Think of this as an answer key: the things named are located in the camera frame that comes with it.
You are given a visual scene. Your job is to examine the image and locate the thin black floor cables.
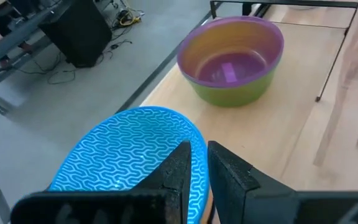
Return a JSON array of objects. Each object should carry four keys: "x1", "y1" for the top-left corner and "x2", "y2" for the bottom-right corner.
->
[{"x1": 20, "y1": 39, "x2": 133, "y2": 85}]

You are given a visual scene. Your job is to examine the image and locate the black box on floor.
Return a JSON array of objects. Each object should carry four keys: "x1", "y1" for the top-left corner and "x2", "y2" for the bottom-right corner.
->
[{"x1": 39, "y1": 0, "x2": 113, "y2": 68}]

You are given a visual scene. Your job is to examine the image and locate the blue patterned bowl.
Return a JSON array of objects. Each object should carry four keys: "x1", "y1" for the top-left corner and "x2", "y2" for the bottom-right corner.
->
[{"x1": 47, "y1": 105, "x2": 211, "y2": 224}]

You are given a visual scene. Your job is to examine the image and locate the grey metal desk frame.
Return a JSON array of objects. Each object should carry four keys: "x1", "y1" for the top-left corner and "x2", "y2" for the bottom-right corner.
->
[{"x1": 0, "y1": 7, "x2": 55, "y2": 223}]

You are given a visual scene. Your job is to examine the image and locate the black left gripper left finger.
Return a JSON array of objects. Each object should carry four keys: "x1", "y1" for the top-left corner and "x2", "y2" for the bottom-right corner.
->
[{"x1": 10, "y1": 139, "x2": 193, "y2": 224}]

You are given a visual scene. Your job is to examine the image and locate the green plastic bowl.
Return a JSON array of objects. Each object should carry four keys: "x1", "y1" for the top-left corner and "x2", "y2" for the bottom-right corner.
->
[{"x1": 180, "y1": 67, "x2": 279, "y2": 108}]

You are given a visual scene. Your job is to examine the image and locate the purple plastic bowl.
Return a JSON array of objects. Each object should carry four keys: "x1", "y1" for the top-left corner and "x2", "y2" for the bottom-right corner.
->
[{"x1": 177, "y1": 16, "x2": 285, "y2": 89}]

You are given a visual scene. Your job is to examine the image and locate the yellow cable bundle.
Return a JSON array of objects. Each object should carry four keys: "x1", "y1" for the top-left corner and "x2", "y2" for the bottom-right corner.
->
[{"x1": 112, "y1": 7, "x2": 143, "y2": 28}]

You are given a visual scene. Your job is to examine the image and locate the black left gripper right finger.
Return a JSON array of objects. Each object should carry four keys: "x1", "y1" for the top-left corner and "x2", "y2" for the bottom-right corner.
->
[{"x1": 208, "y1": 139, "x2": 358, "y2": 224}]

